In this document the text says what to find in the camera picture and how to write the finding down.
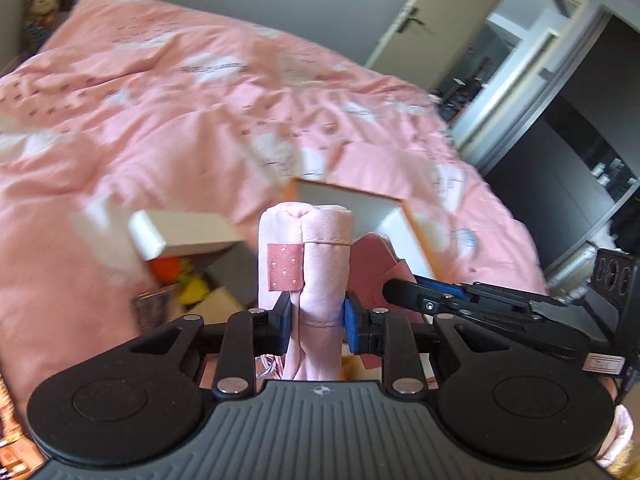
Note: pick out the white glasses case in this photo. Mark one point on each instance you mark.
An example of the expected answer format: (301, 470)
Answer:
(185, 227)

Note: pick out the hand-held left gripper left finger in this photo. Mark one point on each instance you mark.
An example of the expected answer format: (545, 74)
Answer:
(283, 321)

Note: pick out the orange crochet fruit toy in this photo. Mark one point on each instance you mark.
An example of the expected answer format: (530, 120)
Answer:
(167, 267)

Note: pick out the orange-rimmed storage box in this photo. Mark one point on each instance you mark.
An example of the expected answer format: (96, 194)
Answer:
(350, 200)

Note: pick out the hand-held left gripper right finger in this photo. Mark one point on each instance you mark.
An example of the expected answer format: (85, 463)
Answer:
(352, 324)

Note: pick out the light pink plush toy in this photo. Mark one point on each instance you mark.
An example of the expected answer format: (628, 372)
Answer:
(312, 280)

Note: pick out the yellow toy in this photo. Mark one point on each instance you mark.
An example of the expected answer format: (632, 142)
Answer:
(196, 290)

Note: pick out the dark cabinet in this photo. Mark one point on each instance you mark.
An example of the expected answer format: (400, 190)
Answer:
(565, 160)

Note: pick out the pink printed blanket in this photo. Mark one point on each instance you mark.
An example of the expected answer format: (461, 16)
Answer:
(150, 135)

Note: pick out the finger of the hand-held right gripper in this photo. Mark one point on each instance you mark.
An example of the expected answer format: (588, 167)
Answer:
(525, 332)
(450, 294)

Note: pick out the maroon cloth piece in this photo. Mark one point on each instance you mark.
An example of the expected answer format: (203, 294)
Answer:
(370, 267)

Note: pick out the cream door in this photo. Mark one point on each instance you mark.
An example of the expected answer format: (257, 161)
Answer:
(440, 20)

